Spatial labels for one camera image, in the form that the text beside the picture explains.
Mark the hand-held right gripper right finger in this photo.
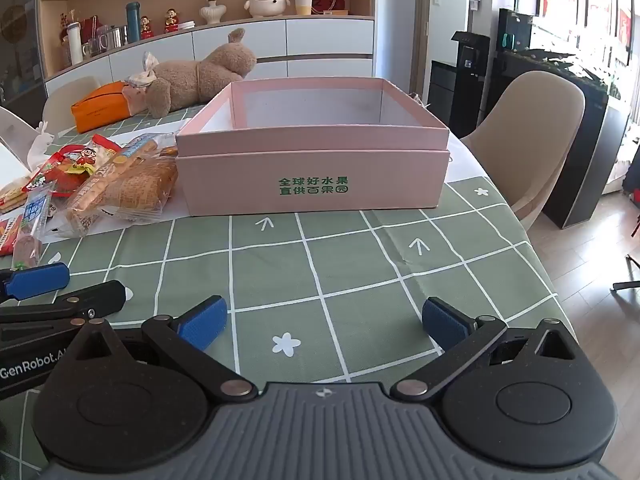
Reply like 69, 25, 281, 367
390, 297, 581, 401

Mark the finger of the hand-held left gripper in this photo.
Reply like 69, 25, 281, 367
0, 262, 71, 305
0, 280, 126, 345

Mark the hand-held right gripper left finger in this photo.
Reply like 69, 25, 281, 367
65, 296, 258, 403

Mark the blue label biscuit packet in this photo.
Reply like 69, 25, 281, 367
50, 134, 163, 238

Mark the red cartoon snack packet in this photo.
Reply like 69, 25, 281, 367
37, 135, 123, 196

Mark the pink cardboard box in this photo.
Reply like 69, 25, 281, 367
175, 78, 451, 217

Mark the sausage stick packet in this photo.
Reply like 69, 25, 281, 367
12, 182, 56, 271

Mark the cracker packet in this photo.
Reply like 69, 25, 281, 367
0, 172, 36, 213

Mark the green checked tablecloth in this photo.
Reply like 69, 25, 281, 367
0, 110, 558, 466

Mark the bread in clear packet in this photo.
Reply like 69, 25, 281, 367
97, 157, 180, 226

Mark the white rabbit-shaped ornament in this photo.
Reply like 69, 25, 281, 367
25, 121, 53, 166

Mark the white printed bag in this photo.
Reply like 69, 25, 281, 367
0, 106, 43, 173

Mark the orange box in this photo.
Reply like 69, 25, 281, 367
70, 81, 132, 135

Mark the beige chair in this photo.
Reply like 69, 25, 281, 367
459, 71, 586, 221
42, 76, 103, 133

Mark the black metal stand leg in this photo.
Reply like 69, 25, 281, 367
612, 255, 640, 292

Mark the dark glass door cabinet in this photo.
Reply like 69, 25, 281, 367
0, 0, 48, 111

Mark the white thermos bottle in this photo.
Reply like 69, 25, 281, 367
67, 22, 83, 66

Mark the brown plush toy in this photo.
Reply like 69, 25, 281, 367
122, 28, 258, 119

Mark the black water dispenser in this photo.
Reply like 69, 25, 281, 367
427, 31, 488, 131

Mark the blue thermos bottle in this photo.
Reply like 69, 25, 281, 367
126, 2, 141, 43

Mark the fish tank with black stand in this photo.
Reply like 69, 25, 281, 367
497, 0, 633, 228

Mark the wooden and white sideboard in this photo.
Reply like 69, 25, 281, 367
37, 0, 376, 111

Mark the white vase with flowers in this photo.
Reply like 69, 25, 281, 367
199, 0, 227, 25

